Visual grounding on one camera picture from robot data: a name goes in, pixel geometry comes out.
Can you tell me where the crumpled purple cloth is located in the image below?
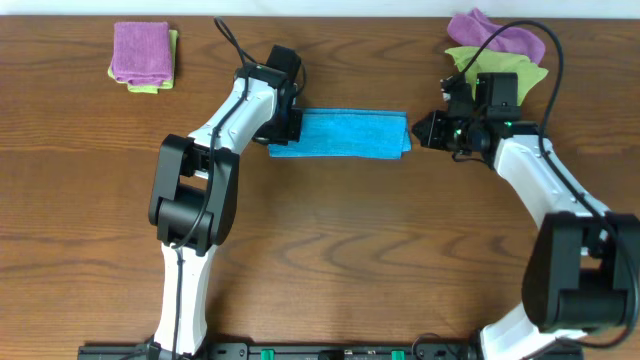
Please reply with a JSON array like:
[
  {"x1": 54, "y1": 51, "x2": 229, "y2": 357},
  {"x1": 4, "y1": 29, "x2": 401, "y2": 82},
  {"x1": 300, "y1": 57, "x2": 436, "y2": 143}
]
[{"x1": 446, "y1": 7, "x2": 546, "y2": 65}]

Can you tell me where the folded purple cloth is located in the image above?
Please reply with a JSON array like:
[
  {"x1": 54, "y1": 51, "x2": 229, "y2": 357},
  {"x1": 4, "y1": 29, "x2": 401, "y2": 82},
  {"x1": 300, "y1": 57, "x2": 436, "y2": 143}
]
[{"x1": 110, "y1": 22, "x2": 173, "y2": 86}]

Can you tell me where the folded green cloth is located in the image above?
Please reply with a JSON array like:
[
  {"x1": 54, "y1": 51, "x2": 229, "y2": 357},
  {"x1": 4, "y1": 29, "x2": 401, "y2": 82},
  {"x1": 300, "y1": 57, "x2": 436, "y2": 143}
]
[{"x1": 107, "y1": 29, "x2": 179, "y2": 94}]

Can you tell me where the crumpled green cloth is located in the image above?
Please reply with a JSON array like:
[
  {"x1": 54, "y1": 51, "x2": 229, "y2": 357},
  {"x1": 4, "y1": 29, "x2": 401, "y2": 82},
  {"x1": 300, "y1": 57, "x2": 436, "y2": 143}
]
[{"x1": 444, "y1": 46, "x2": 549, "y2": 105}]

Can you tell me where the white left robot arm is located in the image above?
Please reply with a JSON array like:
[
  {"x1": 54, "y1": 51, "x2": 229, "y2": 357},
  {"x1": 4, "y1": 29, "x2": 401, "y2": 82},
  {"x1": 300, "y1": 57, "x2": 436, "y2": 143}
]
[{"x1": 146, "y1": 62, "x2": 307, "y2": 359}]

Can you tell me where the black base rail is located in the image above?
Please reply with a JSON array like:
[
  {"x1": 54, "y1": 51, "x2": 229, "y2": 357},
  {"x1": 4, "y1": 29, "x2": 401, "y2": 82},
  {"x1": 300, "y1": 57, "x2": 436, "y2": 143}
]
[{"x1": 77, "y1": 342, "x2": 480, "y2": 360}]

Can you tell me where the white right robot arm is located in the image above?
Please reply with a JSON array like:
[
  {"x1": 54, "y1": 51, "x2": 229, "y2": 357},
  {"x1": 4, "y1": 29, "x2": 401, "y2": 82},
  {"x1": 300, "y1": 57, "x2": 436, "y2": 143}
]
[{"x1": 411, "y1": 110, "x2": 639, "y2": 359}]

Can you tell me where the blue microfiber cloth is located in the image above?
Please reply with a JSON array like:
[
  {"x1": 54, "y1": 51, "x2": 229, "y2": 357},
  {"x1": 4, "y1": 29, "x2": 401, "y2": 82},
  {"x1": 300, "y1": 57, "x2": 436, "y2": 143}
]
[{"x1": 268, "y1": 108, "x2": 411, "y2": 160}]

